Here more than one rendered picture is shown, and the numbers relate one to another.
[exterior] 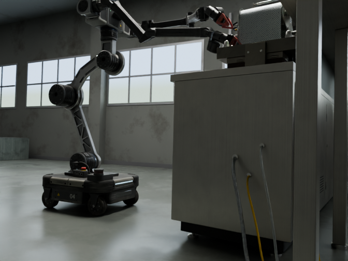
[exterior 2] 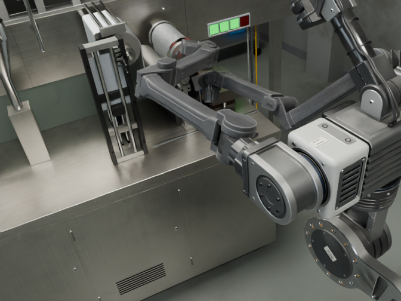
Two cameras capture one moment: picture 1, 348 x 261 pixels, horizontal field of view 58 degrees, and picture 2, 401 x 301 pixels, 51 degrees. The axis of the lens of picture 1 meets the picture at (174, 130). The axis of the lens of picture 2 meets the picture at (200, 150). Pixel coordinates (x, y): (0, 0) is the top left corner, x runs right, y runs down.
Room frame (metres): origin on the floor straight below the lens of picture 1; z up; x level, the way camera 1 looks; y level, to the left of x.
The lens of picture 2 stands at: (3.20, 0.64, 2.02)
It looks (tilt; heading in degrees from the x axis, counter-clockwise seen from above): 38 degrees down; 217
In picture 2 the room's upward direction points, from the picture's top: 7 degrees counter-clockwise
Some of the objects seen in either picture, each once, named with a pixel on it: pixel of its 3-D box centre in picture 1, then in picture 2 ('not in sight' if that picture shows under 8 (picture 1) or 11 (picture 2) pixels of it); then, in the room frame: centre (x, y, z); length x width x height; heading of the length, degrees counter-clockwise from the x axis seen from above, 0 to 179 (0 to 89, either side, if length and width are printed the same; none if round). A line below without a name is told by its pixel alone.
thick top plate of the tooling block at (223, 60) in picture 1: (258, 52); (209, 79); (1.61, -0.43, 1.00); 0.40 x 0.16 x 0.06; 57
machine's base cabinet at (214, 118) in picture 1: (288, 155); (28, 249); (2.60, -0.95, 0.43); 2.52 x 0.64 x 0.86; 147
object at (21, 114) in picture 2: not in sight; (17, 104); (2.39, -0.88, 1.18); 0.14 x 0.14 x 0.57
